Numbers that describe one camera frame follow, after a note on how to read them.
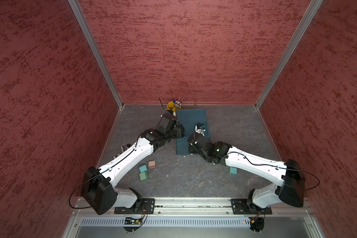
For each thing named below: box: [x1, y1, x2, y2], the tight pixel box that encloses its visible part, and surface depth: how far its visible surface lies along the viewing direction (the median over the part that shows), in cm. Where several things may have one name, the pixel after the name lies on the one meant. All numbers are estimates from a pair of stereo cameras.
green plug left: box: [138, 170, 150, 181], surface depth 84 cm
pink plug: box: [147, 160, 157, 171], surface depth 88 cm
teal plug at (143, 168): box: [138, 164, 148, 173], surface depth 87 cm
